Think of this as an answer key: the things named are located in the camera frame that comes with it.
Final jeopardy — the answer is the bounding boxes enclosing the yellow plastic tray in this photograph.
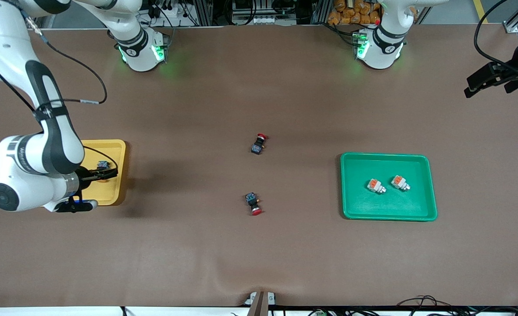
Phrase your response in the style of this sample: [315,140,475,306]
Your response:
[80,140,127,206]

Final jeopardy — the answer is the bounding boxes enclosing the red push button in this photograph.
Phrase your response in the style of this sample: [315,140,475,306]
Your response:
[250,133,269,155]
[245,192,264,216]

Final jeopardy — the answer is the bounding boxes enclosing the orange packaged goods pile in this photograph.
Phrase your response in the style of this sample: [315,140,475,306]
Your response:
[328,0,381,25]

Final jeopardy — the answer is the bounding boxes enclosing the green plastic tray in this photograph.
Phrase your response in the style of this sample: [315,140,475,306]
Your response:
[340,152,438,222]

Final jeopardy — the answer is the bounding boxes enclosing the brown table cover mat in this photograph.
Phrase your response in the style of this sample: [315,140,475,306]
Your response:
[0,24,518,308]

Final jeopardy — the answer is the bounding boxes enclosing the grey table edge clamp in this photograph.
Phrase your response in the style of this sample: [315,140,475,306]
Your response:
[245,291,277,316]

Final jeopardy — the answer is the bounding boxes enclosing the white power strip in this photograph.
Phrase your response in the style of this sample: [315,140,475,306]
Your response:
[249,15,284,25]

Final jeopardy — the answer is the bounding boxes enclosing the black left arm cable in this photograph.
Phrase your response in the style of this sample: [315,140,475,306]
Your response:
[474,0,518,71]

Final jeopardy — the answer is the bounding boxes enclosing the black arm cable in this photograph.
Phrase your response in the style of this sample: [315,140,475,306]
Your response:
[474,0,518,71]
[20,7,119,174]

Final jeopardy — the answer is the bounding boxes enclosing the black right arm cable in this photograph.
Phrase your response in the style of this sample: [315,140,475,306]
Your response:
[20,7,119,174]

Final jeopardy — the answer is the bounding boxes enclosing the tangled floor cables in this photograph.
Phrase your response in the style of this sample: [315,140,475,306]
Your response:
[397,295,459,316]

